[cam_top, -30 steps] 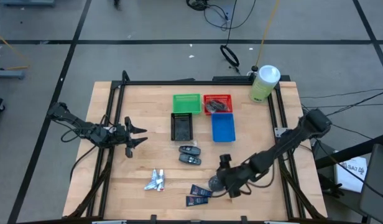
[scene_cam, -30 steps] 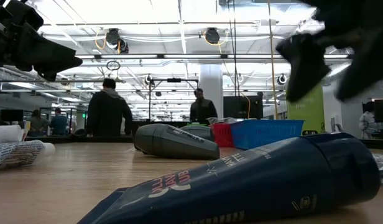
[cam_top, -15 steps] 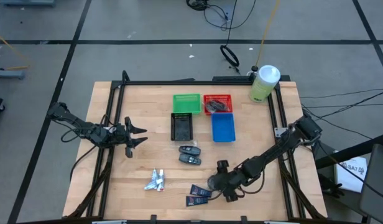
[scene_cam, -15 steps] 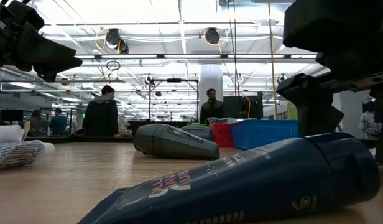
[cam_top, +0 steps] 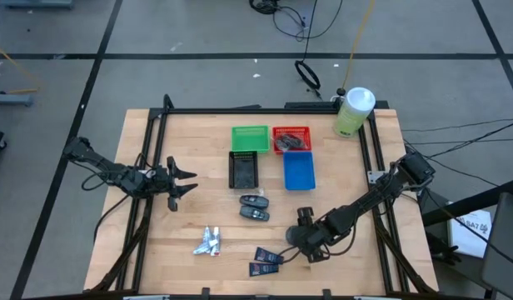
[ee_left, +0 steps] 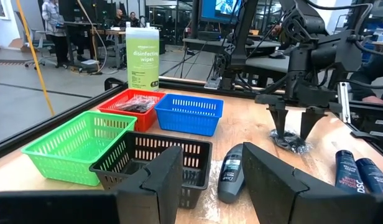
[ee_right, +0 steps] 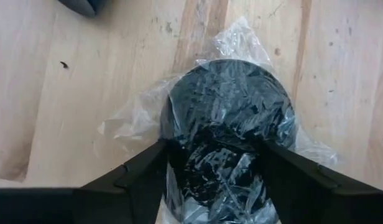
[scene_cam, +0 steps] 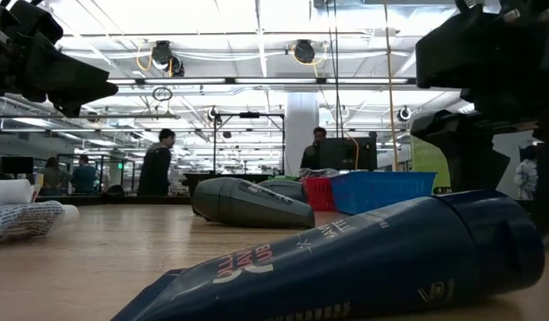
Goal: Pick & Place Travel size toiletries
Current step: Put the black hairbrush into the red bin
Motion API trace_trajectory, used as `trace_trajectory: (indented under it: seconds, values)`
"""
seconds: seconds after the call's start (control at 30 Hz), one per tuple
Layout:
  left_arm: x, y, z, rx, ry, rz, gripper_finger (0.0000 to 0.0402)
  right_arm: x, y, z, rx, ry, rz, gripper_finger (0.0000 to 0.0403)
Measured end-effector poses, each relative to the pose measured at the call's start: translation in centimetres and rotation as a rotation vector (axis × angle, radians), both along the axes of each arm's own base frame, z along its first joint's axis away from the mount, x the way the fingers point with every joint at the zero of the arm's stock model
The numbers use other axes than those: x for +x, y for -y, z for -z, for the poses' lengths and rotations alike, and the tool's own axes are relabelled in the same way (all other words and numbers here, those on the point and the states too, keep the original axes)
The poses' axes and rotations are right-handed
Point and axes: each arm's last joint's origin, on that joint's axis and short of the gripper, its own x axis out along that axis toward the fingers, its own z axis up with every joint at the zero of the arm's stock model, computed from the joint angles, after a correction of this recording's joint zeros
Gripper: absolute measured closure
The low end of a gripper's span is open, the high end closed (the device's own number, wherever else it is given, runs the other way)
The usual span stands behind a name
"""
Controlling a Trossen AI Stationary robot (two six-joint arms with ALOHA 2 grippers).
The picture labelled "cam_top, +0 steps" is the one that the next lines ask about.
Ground coiled black cable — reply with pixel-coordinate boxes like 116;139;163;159
294;59;322;91

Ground green plastic basket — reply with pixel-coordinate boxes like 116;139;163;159
231;125;271;154

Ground black metal table frame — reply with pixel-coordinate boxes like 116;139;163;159
89;93;439;300

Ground black plastic basket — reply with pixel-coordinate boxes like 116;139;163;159
227;150;260;190

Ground patterned cloth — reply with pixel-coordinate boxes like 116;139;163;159
274;133;310;153

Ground white cardboard box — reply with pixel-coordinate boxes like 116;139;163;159
447;208;494;259

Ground navy blue toiletry tube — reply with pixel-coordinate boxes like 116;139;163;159
254;246;286;266
248;262;281;278

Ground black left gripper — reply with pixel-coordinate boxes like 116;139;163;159
150;156;199;212

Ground green wipes canister white lid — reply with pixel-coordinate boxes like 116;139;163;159
332;86;377;139

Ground black floor cable bundle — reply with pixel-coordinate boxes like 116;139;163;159
248;0;345;43

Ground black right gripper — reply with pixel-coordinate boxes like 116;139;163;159
278;206;331;264

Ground black floor cables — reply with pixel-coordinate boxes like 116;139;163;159
401;117;513;188

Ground long black hanging cable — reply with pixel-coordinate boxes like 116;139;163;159
302;0;319;63

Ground yellow hanging cable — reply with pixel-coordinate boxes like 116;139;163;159
341;0;377;91

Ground grey floor stand base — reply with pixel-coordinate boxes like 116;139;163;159
0;92;35;108

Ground red plastic basket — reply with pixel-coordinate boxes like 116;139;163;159
271;126;313;156

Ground blue plastic basket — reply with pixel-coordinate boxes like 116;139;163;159
282;151;317;192

